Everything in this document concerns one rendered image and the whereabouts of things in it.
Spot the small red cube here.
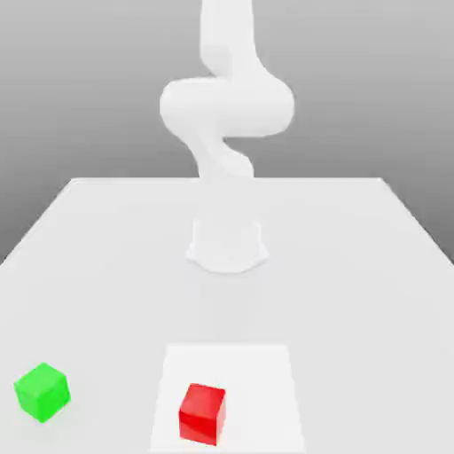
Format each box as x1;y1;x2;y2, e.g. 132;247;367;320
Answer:
177;382;227;447

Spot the small green cube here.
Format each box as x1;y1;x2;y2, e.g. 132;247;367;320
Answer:
13;362;72;424

